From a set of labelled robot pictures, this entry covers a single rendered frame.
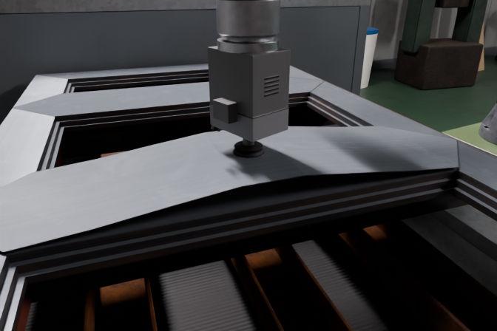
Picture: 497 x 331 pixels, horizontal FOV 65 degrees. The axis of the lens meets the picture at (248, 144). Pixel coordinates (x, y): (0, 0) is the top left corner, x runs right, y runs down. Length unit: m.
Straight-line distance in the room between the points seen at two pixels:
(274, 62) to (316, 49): 1.01
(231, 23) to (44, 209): 0.30
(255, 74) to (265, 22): 0.06
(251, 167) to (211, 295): 0.36
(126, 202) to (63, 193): 0.09
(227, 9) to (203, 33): 0.86
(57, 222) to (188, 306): 0.37
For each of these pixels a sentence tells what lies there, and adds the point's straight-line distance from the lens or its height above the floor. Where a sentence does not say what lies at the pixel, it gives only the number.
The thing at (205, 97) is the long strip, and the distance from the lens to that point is 0.90.
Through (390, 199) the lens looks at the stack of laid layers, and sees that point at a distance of 0.55.
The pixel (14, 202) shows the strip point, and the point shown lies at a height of 0.85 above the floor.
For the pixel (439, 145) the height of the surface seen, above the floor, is 0.85.
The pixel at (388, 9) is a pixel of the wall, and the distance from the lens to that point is 5.58.
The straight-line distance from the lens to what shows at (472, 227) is 0.82.
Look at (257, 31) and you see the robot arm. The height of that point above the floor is 1.04.
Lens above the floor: 1.09
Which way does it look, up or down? 23 degrees down
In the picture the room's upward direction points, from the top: straight up
